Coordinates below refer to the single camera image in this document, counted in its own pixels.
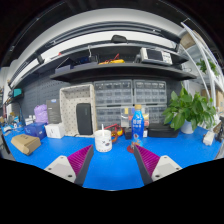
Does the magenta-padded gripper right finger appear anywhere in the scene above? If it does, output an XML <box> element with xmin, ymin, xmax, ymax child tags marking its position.
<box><xmin>133</xmin><ymin>144</ymin><xmax>183</xmax><ymax>187</ymax></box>

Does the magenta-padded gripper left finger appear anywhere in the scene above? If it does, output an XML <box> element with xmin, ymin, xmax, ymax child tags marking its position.
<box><xmin>43</xmin><ymin>144</ymin><xmax>95</xmax><ymax>187</ymax></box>

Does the blue drink bottle gold cap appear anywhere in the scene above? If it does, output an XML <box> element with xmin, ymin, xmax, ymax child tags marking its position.
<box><xmin>130</xmin><ymin>104</ymin><xmax>145</xmax><ymax>149</ymax></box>

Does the flat black case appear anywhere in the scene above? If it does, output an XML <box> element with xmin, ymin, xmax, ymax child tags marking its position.
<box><xmin>147</xmin><ymin>123</ymin><xmax>180</xmax><ymax>139</ymax></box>

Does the brown cardboard box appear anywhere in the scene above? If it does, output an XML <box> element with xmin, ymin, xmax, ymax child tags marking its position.
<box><xmin>10</xmin><ymin>133</ymin><xmax>42</xmax><ymax>156</ymax></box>

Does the blue box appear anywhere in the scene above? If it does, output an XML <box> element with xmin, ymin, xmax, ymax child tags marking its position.
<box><xmin>23</xmin><ymin>121</ymin><xmax>48</xmax><ymax>140</ymax></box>

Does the white mug with face print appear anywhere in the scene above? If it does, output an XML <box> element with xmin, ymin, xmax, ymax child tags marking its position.
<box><xmin>93</xmin><ymin>129</ymin><xmax>113</xmax><ymax>153</ymax></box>

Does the black box with white label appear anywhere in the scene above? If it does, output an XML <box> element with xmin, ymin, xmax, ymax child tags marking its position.
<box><xmin>123</xmin><ymin>128</ymin><xmax>149</xmax><ymax>140</ymax></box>

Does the white power adapter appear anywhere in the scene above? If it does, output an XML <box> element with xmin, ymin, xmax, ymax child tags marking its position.
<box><xmin>202</xmin><ymin>130</ymin><xmax>216</xmax><ymax>147</ymax></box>

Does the black rectangular speaker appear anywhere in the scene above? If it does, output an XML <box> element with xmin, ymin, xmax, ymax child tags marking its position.
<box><xmin>75</xmin><ymin>102</ymin><xmax>94</xmax><ymax>136</ymax></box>

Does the dark grey upright box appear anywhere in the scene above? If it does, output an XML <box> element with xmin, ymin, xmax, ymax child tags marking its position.
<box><xmin>45</xmin><ymin>98</ymin><xmax>62</xmax><ymax>125</ymax></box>

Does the beige perforated tray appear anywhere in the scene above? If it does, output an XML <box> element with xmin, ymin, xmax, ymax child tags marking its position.
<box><xmin>59</xmin><ymin>83</ymin><xmax>98</xmax><ymax>138</ymax></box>

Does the purple bag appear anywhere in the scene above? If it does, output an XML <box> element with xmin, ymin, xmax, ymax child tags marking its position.
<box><xmin>33</xmin><ymin>103</ymin><xmax>50</xmax><ymax>125</ymax></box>

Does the green potted plant white pot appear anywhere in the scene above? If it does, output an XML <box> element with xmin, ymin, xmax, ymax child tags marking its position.
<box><xmin>162</xmin><ymin>87</ymin><xmax>218</xmax><ymax>135</ymax></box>

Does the red and yellow multimeter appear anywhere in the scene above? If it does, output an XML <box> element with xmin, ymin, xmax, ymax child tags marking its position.
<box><xmin>105</xmin><ymin>123</ymin><xmax>124</xmax><ymax>144</ymax></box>

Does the clear compartment parts box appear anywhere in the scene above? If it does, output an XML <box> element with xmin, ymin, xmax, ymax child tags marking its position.
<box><xmin>120</xmin><ymin>106</ymin><xmax>150</xmax><ymax>129</ymax></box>

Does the grey small-parts drawer cabinet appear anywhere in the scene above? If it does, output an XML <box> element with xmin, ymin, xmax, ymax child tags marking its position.
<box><xmin>133</xmin><ymin>79</ymin><xmax>168</xmax><ymax>126</ymax></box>
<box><xmin>93</xmin><ymin>79</ymin><xmax>135</xmax><ymax>129</ymax></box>

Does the white shelf rack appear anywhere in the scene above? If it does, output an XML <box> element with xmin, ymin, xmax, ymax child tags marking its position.
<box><xmin>178</xmin><ymin>21</ymin><xmax>224</xmax><ymax>134</ymax></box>

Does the dark shelf unit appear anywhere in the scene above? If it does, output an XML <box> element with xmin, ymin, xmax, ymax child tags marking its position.
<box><xmin>8</xmin><ymin>23</ymin><xmax>198</xmax><ymax>88</ymax></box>

